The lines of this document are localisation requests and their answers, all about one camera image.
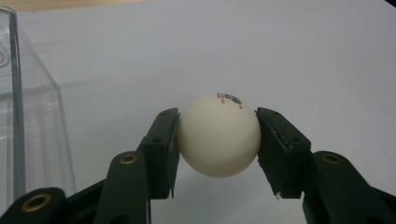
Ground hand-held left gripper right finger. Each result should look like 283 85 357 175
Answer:
255 106 396 224

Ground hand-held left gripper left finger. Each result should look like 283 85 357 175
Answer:
92 106 182 224

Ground clear plastic container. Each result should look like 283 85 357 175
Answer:
0 6 78 208

